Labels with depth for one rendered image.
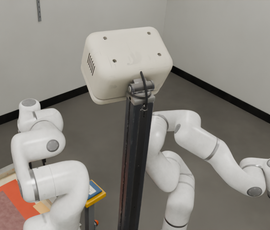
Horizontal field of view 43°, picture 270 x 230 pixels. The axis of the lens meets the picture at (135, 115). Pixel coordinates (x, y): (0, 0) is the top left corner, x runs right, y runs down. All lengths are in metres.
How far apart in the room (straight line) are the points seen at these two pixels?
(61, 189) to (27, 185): 0.09
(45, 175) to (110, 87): 0.27
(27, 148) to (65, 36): 3.16
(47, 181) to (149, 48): 0.42
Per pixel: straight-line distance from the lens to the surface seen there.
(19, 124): 1.20
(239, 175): 1.10
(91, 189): 1.88
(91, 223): 2.08
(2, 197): 1.93
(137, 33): 0.91
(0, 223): 1.83
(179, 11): 4.89
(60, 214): 0.94
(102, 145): 3.65
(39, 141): 0.94
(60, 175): 0.89
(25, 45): 3.80
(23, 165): 0.90
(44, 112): 1.21
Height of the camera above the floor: 2.35
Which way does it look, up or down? 35 degrees down
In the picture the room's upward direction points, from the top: 5 degrees clockwise
